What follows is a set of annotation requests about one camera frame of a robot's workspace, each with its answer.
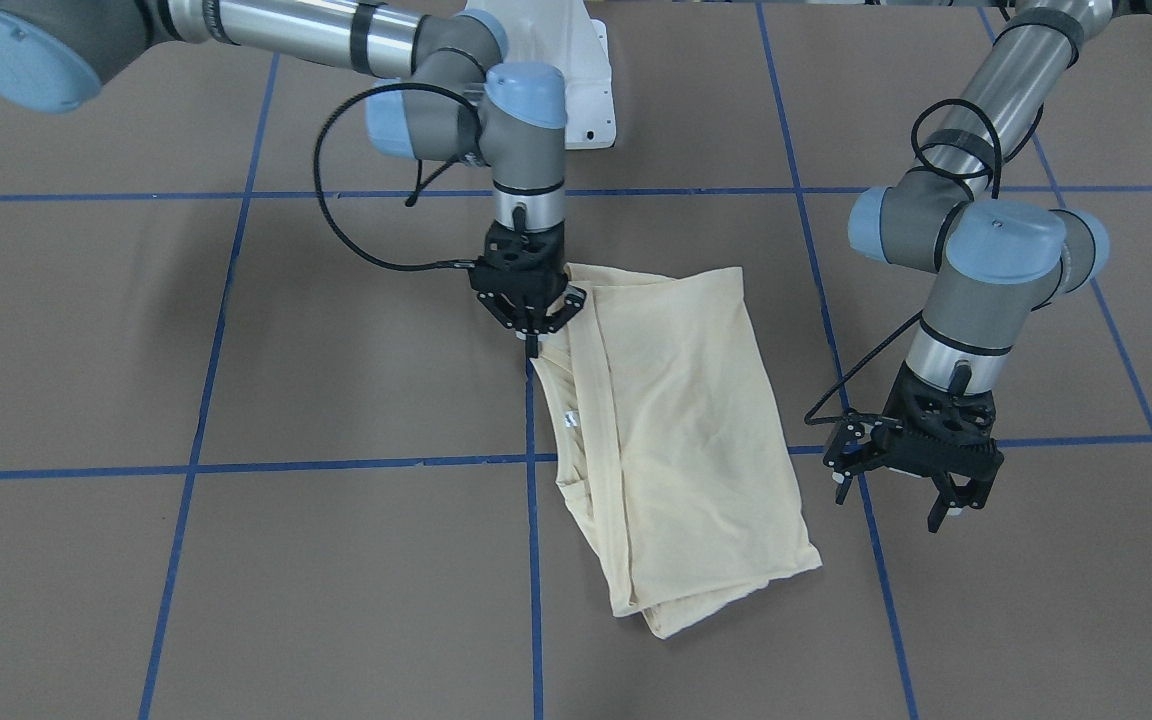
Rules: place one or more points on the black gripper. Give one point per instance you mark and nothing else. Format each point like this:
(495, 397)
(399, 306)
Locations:
(859, 447)
(528, 309)

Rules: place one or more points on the cream long sleeve t-shirt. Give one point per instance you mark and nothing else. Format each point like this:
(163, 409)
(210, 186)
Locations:
(671, 455)

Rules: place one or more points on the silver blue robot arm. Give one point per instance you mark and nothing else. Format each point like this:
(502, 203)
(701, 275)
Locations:
(497, 84)
(994, 261)

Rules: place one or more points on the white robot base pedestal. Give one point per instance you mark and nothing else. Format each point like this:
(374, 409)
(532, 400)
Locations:
(563, 35)

